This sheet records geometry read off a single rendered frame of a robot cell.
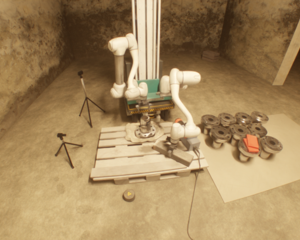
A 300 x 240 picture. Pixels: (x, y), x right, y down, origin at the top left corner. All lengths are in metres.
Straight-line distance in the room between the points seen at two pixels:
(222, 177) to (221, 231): 0.57
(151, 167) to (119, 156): 0.39
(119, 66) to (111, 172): 1.15
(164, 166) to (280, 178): 1.39
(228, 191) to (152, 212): 0.81
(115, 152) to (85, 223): 0.76
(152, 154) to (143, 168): 0.24
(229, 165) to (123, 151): 1.26
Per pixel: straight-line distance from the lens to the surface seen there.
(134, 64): 1.77
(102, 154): 1.80
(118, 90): 1.92
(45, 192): 1.95
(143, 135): 1.86
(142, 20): 2.11
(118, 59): 1.76
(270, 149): 2.13
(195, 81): 1.60
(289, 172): 2.40
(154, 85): 2.26
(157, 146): 1.68
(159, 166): 1.59
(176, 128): 1.40
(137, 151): 1.75
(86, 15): 6.39
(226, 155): 2.10
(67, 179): 1.92
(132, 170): 1.57
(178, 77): 1.55
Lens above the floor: 1.46
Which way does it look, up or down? 37 degrees down
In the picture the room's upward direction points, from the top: straight up
